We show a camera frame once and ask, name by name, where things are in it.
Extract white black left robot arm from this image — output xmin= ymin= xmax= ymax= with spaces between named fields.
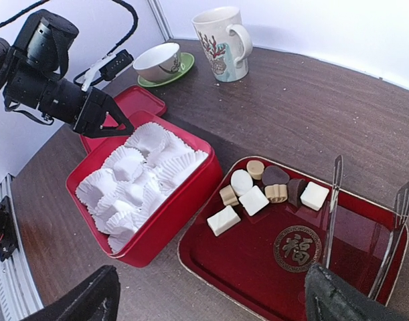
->
xmin=0 ymin=9 xmax=135 ymax=138

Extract white ceramic bowl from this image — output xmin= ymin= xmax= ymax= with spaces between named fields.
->
xmin=133 ymin=42 xmax=181 ymax=82

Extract tall coral pattern mug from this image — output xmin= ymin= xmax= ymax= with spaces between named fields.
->
xmin=192 ymin=6 xmax=253 ymax=82

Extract white cube chocolate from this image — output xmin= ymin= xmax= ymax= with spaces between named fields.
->
xmin=300 ymin=182 xmax=329 ymax=211

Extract dark brown chocolate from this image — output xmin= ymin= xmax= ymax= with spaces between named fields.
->
xmin=287 ymin=179 xmax=307 ymax=207

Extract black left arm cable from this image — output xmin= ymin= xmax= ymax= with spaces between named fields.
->
xmin=0 ymin=0 xmax=139 ymax=56

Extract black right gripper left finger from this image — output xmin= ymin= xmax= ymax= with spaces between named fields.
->
xmin=25 ymin=265 xmax=120 ymax=320

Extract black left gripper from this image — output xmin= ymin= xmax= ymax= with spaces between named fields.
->
xmin=3 ymin=9 xmax=135 ymax=138

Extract tan ridged chocolate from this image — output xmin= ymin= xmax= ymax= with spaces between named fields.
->
xmin=219 ymin=185 xmax=239 ymax=206

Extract dark heart chocolate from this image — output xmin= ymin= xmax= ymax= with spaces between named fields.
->
xmin=262 ymin=165 xmax=290 ymax=186

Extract tan flower chocolate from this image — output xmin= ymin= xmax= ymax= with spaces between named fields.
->
xmin=264 ymin=184 xmax=288 ymax=203

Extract white paper liners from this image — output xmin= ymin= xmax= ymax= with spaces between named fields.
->
xmin=75 ymin=122 xmax=209 ymax=253

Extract white rectangular chocolate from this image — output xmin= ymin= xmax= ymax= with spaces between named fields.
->
xmin=207 ymin=205 xmax=241 ymax=237

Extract green saucer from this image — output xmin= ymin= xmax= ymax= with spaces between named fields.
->
xmin=137 ymin=52 xmax=195 ymax=88

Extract red tin lid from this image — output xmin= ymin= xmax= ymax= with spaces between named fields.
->
xmin=80 ymin=85 xmax=167 ymax=154

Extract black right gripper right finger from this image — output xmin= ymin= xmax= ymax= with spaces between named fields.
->
xmin=305 ymin=263 xmax=408 ymax=321

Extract aluminium left corner post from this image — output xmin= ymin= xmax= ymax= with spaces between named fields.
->
xmin=147 ymin=0 xmax=173 ymax=41

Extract red tin box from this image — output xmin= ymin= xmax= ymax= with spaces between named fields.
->
xmin=66 ymin=110 xmax=222 ymax=268

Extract white oval chocolate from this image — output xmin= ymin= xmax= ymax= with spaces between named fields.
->
xmin=230 ymin=169 xmax=253 ymax=197

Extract white square chocolate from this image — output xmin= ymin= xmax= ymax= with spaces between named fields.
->
xmin=239 ymin=185 xmax=269 ymax=217

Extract dark red lacquer tray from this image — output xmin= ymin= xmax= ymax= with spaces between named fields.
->
xmin=177 ymin=155 xmax=409 ymax=321

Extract metal serving tongs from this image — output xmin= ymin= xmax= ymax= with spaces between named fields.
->
xmin=323 ymin=154 xmax=409 ymax=300

